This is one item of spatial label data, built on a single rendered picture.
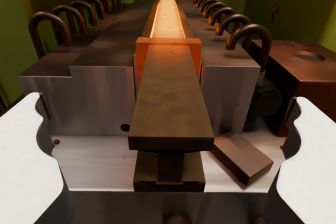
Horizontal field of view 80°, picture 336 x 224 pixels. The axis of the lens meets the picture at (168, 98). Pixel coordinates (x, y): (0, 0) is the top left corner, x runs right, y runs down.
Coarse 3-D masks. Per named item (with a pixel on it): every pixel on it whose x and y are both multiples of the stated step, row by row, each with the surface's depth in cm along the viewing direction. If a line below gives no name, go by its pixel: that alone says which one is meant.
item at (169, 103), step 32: (160, 0) 37; (160, 32) 18; (160, 64) 11; (192, 64) 11; (160, 96) 8; (192, 96) 8; (160, 128) 7; (192, 128) 7; (160, 160) 7; (192, 160) 9
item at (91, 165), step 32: (256, 128) 22; (64, 160) 17; (96, 160) 18; (128, 160) 18; (96, 192) 15; (128, 192) 15; (160, 192) 15; (192, 192) 15; (224, 192) 15; (256, 192) 15
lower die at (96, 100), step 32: (192, 0) 50; (96, 32) 28; (128, 32) 25; (192, 32) 22; (224, 32) 25; (32, 64) 19; (64, 64) 19; (96, 64) 16; (128, 64) 17; (224, 64) 16; (256, 64) 17; (64, 96) 18; (96, 96) 18; (128, 96) 18; (224, 96) 18; (64, 128) 20; (96, 128) 20; (224, 128) 20
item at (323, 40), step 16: (256, 0) 51; (272, 0) 43; (288, 0) 38; (304, 0) 33; (320, 0) 30; (256, 16) 51; (272, 16) 43; (288, 16) 37; (304, 16) 33; (320, 16) 30; (272, 32) 43; (288, 32) 37; (304, 32) 33; (320, 32) 30
